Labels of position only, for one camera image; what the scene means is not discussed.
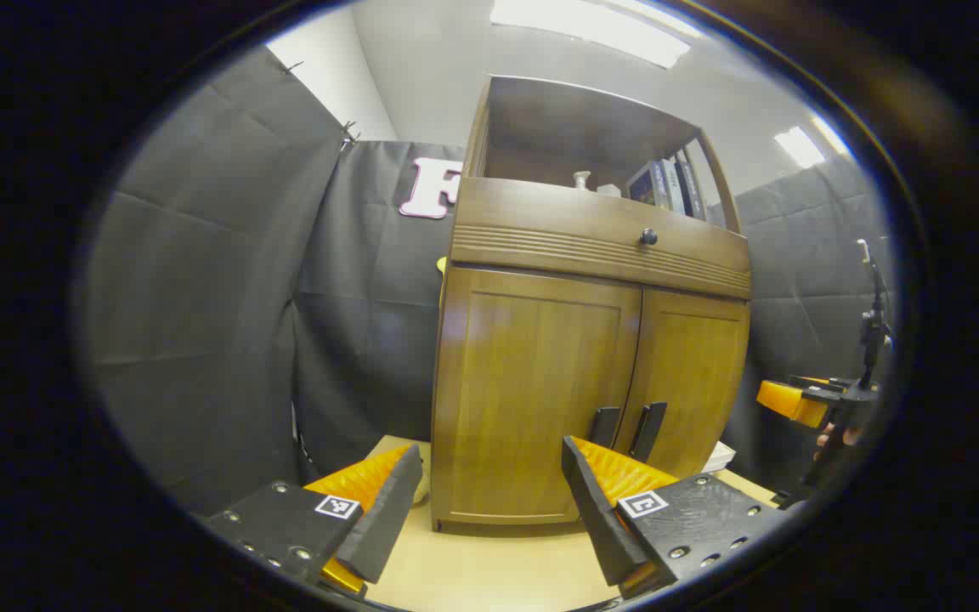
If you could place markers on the small white box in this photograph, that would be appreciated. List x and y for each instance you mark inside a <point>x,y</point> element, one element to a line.
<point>608,190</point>

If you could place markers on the black backdrop cloth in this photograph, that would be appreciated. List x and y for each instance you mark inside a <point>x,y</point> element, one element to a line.
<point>200,297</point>

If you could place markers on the small white bottle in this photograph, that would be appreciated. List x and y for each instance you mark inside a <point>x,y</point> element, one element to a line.
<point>582,180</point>

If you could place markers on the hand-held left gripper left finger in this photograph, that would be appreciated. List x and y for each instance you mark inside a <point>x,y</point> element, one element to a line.
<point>387,518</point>

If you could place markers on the small ceiling light panel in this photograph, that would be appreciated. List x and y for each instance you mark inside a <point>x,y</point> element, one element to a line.
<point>800,147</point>

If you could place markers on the grey white book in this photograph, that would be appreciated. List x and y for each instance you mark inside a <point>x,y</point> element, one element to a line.
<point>673,187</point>

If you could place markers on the black round drawer knob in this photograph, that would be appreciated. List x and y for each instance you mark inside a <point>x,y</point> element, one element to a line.
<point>648,237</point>

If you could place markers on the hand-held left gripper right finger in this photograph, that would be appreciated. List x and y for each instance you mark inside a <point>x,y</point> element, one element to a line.
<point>600,518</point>

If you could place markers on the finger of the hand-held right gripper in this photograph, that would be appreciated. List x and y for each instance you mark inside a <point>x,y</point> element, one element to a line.
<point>791,403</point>
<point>829,384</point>

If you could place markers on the wooden cabinet door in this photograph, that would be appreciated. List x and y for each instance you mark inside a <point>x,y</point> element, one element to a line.
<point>693,365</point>
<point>523,382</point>

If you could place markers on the white paper stack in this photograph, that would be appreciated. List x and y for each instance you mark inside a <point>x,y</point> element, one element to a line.
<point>719,459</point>

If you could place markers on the wooden double-door shoe cabinet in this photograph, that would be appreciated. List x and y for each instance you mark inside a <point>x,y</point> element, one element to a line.
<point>540,225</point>

